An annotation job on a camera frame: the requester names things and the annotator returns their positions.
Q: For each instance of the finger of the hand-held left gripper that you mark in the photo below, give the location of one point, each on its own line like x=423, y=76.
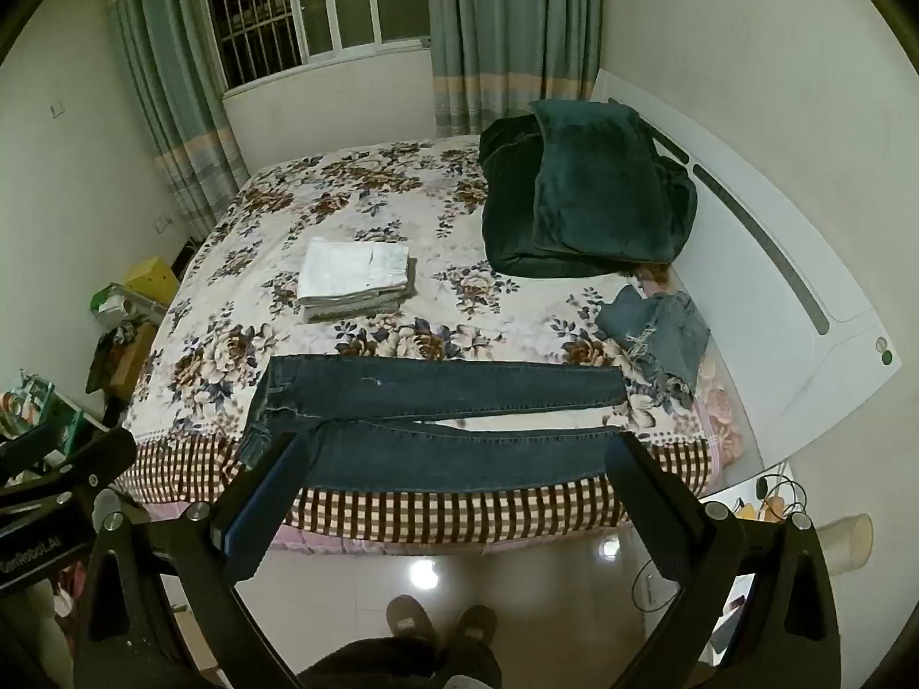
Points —
x=29, y=448
x=86, y=459

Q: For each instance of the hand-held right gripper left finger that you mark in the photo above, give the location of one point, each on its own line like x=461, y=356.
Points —
x=251, y=517

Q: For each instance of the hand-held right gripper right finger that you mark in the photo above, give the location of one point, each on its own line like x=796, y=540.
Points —
x=650, y=517

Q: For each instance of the dark blue jeans pants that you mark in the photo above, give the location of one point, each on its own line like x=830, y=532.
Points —
x=431, y=387

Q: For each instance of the folded grey pants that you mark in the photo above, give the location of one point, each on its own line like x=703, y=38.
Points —
x=373, y=308

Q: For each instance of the folded white pants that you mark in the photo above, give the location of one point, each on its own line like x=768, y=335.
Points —
x=352, y=269

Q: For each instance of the colourful printed packet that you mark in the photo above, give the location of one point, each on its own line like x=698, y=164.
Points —
x=32, y=402

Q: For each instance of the green and white box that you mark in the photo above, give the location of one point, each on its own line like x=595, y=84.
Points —
x=111, y=301

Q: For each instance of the blue frayed denim shorts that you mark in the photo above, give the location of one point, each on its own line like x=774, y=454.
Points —
x=664, y=334

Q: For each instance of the person's left slipper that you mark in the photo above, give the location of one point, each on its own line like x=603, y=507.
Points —
x=409, y=617

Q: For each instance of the person's slipper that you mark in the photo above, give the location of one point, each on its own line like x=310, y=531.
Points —
x=476, y=624
x=409, y=617

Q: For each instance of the yellow box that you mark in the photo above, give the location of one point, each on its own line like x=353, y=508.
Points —
x=154, y=280

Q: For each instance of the beige cup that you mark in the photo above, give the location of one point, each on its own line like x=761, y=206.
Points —
x=847, y=542

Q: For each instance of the person's dark trousers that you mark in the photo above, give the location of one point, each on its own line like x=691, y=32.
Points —
x=388, y=664

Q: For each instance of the person's right slipper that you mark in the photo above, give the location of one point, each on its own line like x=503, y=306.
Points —
x=476, y=624

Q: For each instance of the white bed headboard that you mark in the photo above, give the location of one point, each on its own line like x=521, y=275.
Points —
x=761, y=265

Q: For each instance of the dark green plush blanket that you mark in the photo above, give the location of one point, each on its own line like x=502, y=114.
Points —
x=510, y=230

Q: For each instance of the dark green plush pillow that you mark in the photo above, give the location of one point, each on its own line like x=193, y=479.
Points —
x=596, y=179

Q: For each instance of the floral bed sheet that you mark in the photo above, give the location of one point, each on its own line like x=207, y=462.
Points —
x=402, y=194

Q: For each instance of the grey-green striped curtain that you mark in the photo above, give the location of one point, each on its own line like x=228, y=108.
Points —
x=510, y=29
x=172, y=86

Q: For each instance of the barred window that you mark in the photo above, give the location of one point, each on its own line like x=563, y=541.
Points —
x=301, y=7

